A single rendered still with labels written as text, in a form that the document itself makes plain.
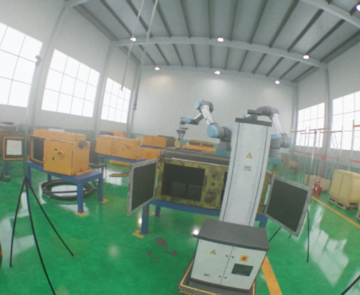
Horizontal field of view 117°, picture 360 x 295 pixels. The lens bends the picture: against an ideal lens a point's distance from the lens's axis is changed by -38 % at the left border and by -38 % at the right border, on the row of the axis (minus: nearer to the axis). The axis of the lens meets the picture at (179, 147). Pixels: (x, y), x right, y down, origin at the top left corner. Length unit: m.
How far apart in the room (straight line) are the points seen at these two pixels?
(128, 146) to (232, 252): 4.61
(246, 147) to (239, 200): 0.49
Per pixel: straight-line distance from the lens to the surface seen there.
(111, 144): 5.74
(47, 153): 3.51
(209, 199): 2.33
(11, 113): 9.83
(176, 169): 2.90
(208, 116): 1.78
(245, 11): 11.08
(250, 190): 1.65
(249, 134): 1.60
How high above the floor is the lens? 1.56
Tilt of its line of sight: 4 degrees down
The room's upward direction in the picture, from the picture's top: 7 degrees clockwise
